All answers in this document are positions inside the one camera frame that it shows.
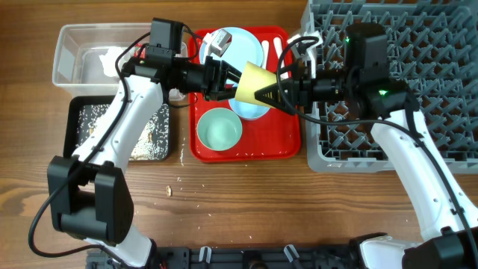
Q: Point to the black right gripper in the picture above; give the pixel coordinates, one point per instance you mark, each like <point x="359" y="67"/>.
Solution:
<point x="299" y="88"/>

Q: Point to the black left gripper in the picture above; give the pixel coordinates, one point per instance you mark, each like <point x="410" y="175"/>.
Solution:
<point x="212" y="81"/>

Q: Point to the yellow plastic cup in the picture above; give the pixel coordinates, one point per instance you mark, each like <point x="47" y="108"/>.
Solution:
<point x="253" y="78"/>

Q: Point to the green bowl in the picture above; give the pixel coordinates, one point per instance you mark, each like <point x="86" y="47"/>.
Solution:
<point x="219" y="129"/>

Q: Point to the rice and food scraps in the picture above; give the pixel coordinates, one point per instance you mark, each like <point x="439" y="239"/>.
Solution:
<point x="152" y="144"/>

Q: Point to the red snack wrapper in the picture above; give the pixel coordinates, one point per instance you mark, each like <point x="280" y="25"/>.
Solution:
<point x="140" y="50"/>

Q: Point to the white napkin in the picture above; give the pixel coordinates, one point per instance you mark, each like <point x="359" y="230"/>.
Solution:
<point x="108" y="61"/>

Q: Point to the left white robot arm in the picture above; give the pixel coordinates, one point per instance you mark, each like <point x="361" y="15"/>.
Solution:
<point x="88" y="196"/>

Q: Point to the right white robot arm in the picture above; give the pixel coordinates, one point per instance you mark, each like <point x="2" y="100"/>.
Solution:
<point x="447" y="218"/>

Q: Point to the black food waste tray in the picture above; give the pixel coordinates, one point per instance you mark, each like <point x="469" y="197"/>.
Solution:
<point x="71" y="125"/>

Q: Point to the grey dishwasher rack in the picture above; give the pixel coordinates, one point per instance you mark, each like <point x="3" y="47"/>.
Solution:
<point x="433" y="46"/>

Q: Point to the clear plastic waste bin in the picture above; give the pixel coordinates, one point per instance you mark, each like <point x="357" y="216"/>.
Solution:
<point x="77" y="68"/>

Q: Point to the light blue bowl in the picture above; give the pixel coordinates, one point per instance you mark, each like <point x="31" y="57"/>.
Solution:
<point x="247" y="111"/>

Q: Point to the light blue plate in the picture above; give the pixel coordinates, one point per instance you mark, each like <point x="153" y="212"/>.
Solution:
<point x="243" y="48"/>

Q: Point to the white plastic fork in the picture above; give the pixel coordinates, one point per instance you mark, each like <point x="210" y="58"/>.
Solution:
<point x="277" y="42"/>

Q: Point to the white plastic spoon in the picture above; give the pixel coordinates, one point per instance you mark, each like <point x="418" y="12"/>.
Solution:
<point x="265" y="51"/>

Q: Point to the nut crumb on table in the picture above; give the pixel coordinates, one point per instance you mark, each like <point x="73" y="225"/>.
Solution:
<point x="169" y="191"/>

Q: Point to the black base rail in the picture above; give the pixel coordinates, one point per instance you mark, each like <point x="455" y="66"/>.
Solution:
<point x="330" y="256"/>

